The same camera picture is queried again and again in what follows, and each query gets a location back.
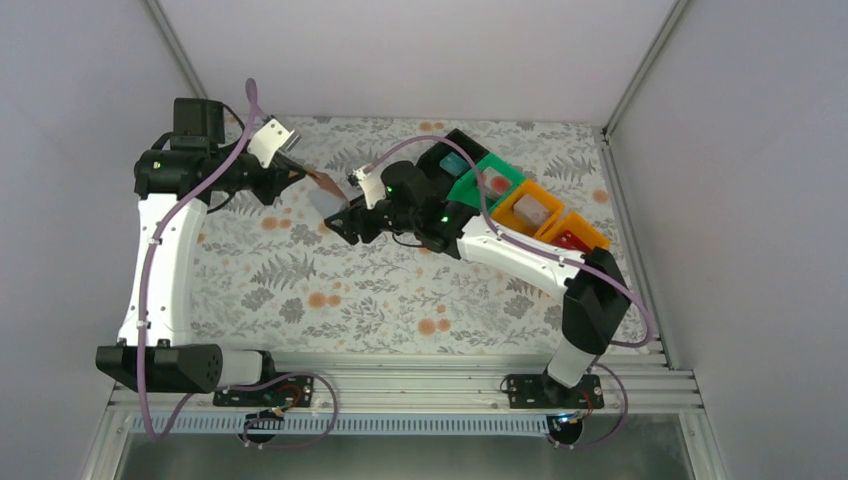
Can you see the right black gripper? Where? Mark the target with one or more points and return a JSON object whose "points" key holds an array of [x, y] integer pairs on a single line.
{"points": [[355, 215]]}

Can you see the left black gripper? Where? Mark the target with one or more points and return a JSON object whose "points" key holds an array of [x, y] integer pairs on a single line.
{"points": [[277, 178]]}

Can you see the brown leather card holder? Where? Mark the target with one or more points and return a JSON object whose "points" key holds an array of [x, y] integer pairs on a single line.
{"points": [[327, 198]]}

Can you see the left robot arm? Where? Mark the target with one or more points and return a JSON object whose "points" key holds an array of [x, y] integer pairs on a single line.
{"points": [[174, 180]]}

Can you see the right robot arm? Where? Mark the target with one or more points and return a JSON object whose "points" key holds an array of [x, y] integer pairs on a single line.
{"points": [[402, 199]]}

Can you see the floral table mat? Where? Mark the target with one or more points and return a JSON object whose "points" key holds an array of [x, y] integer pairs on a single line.
{"points": [[274, 277]]}

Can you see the black storage bin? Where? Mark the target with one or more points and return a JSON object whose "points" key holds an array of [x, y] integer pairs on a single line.
{"points": [[428, 162]]}

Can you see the teal item in black bin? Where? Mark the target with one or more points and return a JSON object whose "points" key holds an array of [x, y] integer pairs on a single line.
{"points": [[454, 165]]}

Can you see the green storage bin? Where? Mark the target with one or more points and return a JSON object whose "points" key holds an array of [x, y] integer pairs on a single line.
{"points": [[468, 189]]}

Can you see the red white item in bin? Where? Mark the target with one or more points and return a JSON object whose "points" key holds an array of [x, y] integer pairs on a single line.
{"points": [[495, 184]]}

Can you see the orange storage bin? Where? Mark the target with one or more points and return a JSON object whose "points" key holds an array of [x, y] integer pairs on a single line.
{"points": [[561, 218]]}

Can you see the red item in orange bin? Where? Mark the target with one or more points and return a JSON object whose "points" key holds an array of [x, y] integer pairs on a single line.
{"points": [[566, 239]]}

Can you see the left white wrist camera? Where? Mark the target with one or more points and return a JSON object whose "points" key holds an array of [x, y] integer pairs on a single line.
{"points": [[273, 136]]}

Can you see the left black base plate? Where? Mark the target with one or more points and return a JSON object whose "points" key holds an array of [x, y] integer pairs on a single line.
{"points": [[292, 392]]}

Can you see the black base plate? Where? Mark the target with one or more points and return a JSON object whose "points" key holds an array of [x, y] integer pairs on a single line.
{"points": [[292, 392], [539, 391]]}

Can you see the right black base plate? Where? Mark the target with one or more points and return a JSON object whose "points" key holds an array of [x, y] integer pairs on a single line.
{"points": [[539, 391]]}

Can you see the aluminium rail frame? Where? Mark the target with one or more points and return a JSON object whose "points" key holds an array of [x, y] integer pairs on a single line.
{"points": [[431, 394]]}

